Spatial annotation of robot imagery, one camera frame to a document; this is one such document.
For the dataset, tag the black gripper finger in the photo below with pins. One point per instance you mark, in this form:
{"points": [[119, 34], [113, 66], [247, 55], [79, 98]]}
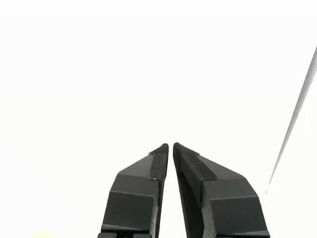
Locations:
{"points": [[223, 210], [133, 198]]}

